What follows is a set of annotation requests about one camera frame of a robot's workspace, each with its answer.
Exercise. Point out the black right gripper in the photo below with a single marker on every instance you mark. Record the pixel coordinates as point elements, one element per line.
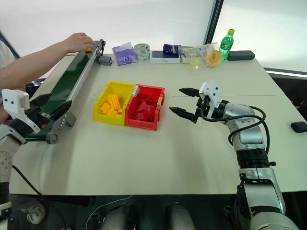
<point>201,105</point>

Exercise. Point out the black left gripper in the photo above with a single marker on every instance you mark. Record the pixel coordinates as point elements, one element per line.
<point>36,115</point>

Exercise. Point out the small yellow toy block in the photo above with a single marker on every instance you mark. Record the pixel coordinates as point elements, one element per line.
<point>88,49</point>

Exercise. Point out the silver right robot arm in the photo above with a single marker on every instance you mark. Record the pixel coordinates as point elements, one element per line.
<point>251,143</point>

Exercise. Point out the person's bare forearm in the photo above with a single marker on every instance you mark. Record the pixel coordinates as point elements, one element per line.
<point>31,62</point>

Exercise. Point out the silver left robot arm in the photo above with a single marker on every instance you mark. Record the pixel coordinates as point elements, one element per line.
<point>9,148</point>

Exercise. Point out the green conveyor belt unit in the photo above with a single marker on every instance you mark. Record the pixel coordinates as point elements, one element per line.
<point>69,74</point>

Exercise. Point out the grey machined metal block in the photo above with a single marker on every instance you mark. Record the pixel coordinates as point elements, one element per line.
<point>105,60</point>

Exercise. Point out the person's bare hand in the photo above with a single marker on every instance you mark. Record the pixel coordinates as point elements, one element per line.
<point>79,42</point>

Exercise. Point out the red toy brick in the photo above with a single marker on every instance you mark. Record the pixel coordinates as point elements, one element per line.
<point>141,115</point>
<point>148,99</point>
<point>149,112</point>
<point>142,106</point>

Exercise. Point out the clear plastic bag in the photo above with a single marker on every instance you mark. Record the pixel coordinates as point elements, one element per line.
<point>195,56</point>

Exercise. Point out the white box with blue lid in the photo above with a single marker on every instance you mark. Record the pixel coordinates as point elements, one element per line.
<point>165,58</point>

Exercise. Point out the yellow plastic bin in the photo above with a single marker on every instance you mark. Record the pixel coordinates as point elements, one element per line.
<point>102,112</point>

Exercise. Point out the yellow tape roll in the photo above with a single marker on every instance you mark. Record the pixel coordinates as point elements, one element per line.
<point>213,58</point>

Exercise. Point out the white ribbed clip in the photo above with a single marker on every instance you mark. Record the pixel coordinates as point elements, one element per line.
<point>136,90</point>

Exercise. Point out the crumpled purple pouch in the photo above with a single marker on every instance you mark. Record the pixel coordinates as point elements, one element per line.
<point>171,48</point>

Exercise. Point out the red plastic bin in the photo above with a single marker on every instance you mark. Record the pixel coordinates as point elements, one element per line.
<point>130,119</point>

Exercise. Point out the large yellow toy brick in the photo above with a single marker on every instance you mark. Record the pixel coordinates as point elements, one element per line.
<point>114,100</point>

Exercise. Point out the gray green tape roll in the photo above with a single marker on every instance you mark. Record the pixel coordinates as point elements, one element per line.
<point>142,51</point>

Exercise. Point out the person's white shirt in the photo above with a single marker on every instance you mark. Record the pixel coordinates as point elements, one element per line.
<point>4,54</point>

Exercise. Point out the green plastic bottle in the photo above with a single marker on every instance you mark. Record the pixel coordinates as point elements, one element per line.
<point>226,46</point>

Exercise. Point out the long black case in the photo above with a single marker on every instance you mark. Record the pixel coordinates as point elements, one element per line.
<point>241,55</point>

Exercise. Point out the purple snack packet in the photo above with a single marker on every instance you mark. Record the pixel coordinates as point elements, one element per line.
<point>124,55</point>

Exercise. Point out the gray caster wheel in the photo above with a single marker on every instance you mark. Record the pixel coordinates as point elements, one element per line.
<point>36,213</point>

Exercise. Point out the black computer mouse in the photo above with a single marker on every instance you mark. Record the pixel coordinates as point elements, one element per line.
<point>299,126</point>

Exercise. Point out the dark rounded gray shape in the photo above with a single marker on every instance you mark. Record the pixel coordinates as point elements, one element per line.
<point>117,218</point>
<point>180,218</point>

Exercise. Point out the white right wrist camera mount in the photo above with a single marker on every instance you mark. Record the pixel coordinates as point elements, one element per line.
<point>211,93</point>

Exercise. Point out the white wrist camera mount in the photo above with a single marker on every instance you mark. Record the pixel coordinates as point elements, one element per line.
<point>211,93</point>
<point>16,105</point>

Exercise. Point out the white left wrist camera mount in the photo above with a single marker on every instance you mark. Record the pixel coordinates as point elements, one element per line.
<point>16,105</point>

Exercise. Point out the dark window frame post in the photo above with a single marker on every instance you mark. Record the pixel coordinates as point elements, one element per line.
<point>214,21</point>

